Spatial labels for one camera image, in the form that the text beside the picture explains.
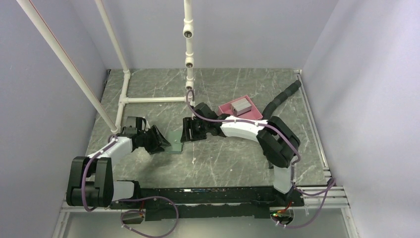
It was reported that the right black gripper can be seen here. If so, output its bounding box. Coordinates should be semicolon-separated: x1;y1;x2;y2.
180;117;209;143

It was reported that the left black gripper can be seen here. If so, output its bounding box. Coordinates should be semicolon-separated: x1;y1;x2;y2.
138;125;170;155

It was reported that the green card holder wallet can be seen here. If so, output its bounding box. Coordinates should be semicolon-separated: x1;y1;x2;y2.
164;130;183;154

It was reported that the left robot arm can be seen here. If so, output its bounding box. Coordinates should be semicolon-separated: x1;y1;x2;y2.
66;125;171;212

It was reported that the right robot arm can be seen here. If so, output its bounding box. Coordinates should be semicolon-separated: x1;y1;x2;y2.
180;103;301;206

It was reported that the grey card stack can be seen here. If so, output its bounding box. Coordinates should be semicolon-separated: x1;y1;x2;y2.
230;98;252;117

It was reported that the pink plastic tray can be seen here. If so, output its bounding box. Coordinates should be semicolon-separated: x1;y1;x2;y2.
217;95;263;120

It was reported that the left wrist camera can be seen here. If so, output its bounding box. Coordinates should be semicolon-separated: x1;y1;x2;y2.
121;117;147;136

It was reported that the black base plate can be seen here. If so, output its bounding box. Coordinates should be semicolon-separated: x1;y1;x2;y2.
110;186;304;221

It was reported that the black corrugated hose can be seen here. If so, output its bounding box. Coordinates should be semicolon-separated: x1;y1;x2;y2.
261;80;302;120

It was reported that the white pvc pipe frame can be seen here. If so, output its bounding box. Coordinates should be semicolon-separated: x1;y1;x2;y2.
17;0;195;133

